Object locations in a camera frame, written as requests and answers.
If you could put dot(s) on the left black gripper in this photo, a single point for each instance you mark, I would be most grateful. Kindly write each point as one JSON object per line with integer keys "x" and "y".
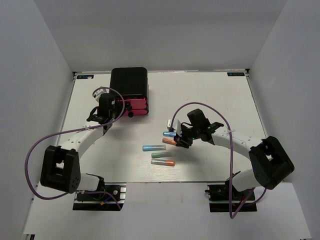
{"x": 119, "y": 104}

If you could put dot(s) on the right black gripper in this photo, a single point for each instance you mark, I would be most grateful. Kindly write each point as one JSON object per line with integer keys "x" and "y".
{"x": 182, "y": 142}

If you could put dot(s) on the pink top drawer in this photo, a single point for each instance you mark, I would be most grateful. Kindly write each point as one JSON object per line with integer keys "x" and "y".
{"x": 134, "y": 99}

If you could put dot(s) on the pink drawer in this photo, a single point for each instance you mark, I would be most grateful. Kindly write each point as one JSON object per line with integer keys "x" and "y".
{"x": 135, "y": 112}
{"x": 134, "y": 99}
{"x": 139, "y": 107}

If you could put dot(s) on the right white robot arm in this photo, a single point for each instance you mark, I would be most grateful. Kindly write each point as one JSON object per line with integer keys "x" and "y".
{"x": 270, "y": 164}

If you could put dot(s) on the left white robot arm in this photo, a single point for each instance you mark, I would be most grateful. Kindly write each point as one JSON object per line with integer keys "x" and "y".
{"x": 61, "y": 164}

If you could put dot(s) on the pink middle drawer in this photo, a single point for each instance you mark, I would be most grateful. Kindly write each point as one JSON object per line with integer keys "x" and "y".
{"x": 139, "y": 107}

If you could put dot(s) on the pink bottom drawer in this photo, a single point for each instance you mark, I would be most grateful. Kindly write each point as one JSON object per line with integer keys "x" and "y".
{"x": 135, "y": 112}

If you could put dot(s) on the orange pen refill tube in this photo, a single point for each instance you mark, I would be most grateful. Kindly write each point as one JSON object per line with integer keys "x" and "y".
{"x": 169, "y": 141}

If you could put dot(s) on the blue pen refill tube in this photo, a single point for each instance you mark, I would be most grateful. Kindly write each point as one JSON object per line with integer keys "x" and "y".
{"x": 169, "y": 134}

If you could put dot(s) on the clear tube orange cap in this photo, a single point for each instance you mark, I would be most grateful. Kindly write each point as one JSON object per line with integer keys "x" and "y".
{"x": 162, "y": 162}

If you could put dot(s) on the black drawer cabinet shell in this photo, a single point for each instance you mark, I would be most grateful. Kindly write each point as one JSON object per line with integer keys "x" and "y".
{"x": 130, "y": 81}

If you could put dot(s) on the green clear tube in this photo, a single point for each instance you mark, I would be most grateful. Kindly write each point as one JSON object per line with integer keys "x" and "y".
{"x": 157, "y": 155}

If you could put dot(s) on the light blue clear tube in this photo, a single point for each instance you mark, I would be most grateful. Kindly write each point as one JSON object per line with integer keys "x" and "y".
{"x": 148, "y": 148}

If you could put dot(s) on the left blue corner label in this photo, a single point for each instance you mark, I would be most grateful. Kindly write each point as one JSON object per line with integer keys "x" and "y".
{"x": 85, "y": 77}

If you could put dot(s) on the blue corner label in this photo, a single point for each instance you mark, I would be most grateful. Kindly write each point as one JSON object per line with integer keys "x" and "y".
{"x": 236, "y": 74}
{"x": 85, "y": 77}

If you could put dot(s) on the right blue corner label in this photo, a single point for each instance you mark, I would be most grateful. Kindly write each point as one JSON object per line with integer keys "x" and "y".
{"x": 236, "y": 74}

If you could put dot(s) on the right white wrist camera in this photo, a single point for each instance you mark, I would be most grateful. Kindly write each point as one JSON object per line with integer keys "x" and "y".
{"x": 174, "y": 126}

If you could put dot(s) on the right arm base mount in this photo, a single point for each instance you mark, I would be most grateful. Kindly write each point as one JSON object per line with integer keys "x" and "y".
{"x": 218, "y": 197}

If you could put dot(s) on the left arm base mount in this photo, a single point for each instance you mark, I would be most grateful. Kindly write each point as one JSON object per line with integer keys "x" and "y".
{"x": 111, "y": 199}

